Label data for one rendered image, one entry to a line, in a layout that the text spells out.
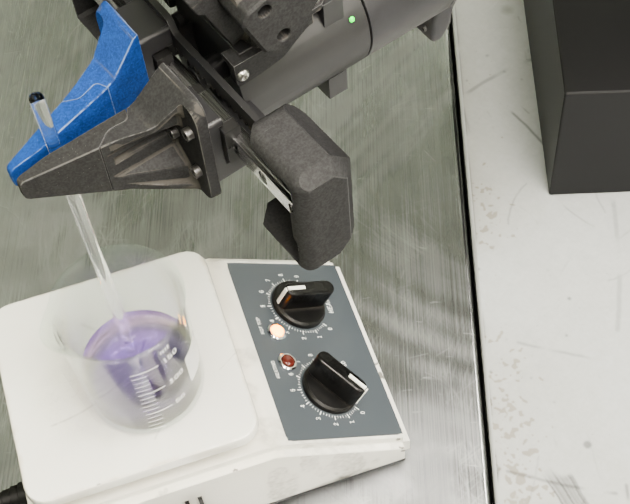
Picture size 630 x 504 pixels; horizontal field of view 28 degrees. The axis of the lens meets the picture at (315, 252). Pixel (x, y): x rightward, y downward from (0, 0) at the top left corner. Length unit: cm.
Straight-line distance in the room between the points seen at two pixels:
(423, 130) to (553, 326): 17
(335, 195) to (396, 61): 42
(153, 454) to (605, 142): 33
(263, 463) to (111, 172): 20
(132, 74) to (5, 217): 34
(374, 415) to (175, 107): 26
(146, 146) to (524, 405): 31
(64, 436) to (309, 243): 21
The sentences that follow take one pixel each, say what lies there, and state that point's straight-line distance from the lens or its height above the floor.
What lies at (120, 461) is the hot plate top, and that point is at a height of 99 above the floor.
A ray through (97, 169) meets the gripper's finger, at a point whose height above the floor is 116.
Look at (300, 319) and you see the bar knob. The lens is 69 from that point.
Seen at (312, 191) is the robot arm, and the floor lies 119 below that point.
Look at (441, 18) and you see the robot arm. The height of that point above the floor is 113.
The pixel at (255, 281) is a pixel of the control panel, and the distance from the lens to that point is 70.
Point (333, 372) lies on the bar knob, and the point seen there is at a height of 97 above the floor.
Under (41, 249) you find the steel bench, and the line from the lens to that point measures 81.
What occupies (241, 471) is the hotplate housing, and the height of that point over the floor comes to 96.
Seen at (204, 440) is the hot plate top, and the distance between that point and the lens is 63.
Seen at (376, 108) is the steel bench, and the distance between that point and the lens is 85.
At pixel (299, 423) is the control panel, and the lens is 65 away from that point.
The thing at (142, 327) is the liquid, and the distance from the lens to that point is 63.
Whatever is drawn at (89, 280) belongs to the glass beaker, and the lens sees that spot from 61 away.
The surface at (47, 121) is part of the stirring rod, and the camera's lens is 49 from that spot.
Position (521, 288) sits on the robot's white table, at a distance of 77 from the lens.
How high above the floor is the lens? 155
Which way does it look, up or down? 56 degrees down
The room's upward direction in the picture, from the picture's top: 7 degrees counter-clockwise
